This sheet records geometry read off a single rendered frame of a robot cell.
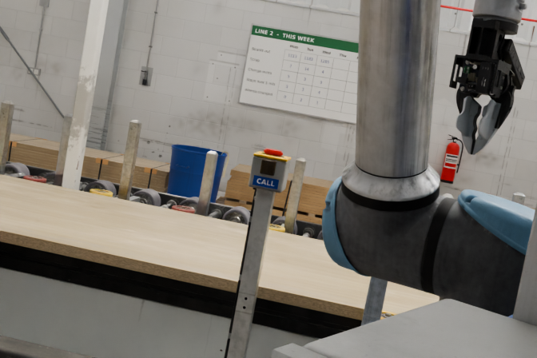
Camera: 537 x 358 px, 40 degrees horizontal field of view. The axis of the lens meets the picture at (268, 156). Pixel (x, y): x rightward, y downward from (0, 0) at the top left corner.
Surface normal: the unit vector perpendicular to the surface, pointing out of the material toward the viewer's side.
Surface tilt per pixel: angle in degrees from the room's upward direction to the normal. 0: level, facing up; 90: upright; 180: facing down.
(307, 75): 90
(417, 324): 0
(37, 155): 90
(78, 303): 90
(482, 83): 90
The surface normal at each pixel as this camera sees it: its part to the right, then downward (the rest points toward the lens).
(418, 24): 0.30, 0.39
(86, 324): -0.15, 0.06
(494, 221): -0.53, -0.07
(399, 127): -0.05, 0.42
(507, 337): 0.18, -0.98
